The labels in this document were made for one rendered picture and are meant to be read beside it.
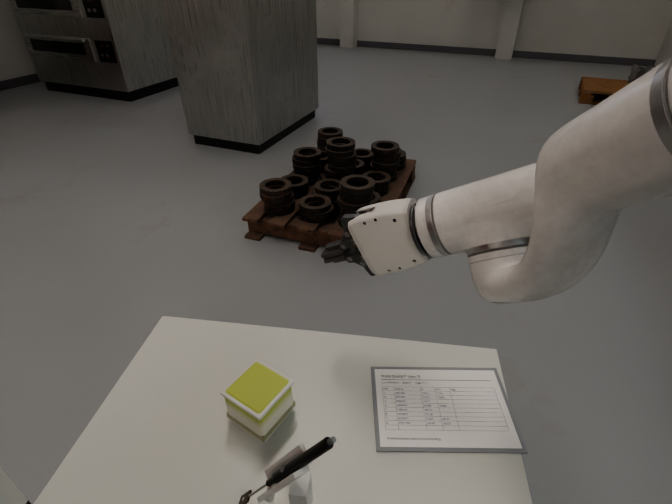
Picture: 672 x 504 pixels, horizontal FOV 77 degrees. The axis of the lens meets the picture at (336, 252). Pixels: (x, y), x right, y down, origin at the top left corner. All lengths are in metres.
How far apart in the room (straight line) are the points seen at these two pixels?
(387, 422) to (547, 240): 0.37
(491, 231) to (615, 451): 1.61
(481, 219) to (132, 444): 0.56
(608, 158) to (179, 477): 0.60
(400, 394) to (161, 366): 0.40
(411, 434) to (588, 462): 1.36
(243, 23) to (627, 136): 3.68
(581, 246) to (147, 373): 0.66
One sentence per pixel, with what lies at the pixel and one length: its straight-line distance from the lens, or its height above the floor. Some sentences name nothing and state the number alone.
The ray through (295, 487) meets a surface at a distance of 0.53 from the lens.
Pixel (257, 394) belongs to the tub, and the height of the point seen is 1.03.
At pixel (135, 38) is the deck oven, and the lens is 6.53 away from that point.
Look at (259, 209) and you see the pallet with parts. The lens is 2.87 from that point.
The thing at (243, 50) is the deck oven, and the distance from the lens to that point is 3.96.
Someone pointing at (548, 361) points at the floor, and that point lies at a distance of 2.24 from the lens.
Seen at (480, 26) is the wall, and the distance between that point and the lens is 9.58.
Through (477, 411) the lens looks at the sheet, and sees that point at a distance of 0.71.
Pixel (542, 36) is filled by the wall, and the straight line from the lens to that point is 9.54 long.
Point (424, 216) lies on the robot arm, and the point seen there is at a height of 1.26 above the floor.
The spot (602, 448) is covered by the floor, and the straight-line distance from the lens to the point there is 2.04.
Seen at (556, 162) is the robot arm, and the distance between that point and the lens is 0.41.
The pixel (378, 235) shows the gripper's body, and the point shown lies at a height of 1.21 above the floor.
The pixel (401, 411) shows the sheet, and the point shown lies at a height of 0.97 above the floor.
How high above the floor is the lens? 1.53
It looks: 35 degrees down
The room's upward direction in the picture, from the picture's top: straight up
